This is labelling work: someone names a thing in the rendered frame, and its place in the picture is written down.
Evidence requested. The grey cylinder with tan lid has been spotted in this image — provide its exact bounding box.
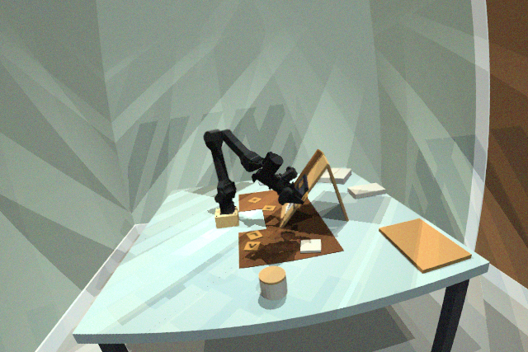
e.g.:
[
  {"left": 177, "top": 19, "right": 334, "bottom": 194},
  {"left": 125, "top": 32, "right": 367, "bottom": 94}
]
[{"left": 258, "top": 265, "right": 288, "bottom": 301}]

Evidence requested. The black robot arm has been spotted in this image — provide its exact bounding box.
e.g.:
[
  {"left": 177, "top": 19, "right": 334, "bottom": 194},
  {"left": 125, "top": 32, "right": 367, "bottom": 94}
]
[{"left": 203, "top": 129, "right": 298, "bottom": 215}]

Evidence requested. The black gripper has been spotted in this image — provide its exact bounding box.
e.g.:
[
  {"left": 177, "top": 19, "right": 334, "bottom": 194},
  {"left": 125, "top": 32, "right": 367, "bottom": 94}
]
[{"left": 267, "top": 174, "right": 304, "bottom": 205}]

